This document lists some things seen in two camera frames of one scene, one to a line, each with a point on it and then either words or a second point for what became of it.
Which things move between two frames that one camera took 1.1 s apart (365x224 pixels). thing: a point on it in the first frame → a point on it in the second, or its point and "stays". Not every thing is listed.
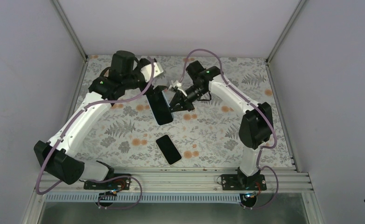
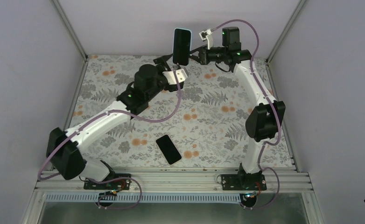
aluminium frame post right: x=298 y=7 stays
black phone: x=160 y=107 → x=181 y=46
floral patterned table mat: x=207 y=136 stays
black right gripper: x=184 y=104 → x=203 y=54
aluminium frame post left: x=69 y=27 stays
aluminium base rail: x=183 y=180 stays
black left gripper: x=158 y=87 → x=162 y=59
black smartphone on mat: x=168 y=149 stays
